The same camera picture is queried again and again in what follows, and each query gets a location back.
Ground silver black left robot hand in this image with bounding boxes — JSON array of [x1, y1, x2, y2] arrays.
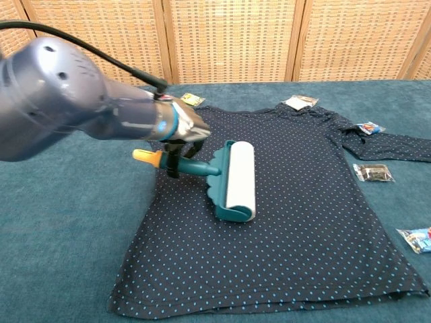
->
[[160, 100, 212, 179]]

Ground teal lint roller white roll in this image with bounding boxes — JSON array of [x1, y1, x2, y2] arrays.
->
[[132, 139, 257, 223]]

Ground navy polka dot shirt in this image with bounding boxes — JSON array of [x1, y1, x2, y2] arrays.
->
[[107, 104, 431, 320]]

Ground yellow small plastic packet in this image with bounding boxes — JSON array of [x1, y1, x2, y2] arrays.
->
[[180, 93, 206, 107]]

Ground woven rattan folding screen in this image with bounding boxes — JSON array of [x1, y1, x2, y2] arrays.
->
[[0, 0, 431, 98]]

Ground white small plastic packet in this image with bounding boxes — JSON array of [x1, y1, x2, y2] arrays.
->
[[281, 95, 319, 111]]

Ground blue red small plastic packet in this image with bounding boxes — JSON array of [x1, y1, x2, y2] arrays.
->
[[355, 122, 387, 136]]

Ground teal velvet table cloth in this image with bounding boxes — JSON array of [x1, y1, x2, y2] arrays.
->
[[0, 78, 431, 323]]

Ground black small plastic packet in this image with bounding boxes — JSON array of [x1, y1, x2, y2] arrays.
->
[[352, 164, 395, 184]]

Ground blue multicolour toy brick packet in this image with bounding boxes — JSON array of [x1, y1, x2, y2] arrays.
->
[[396, 226, 431, 255]]

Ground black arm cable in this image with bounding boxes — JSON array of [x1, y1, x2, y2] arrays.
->
[[0, 20, 168, 97]]

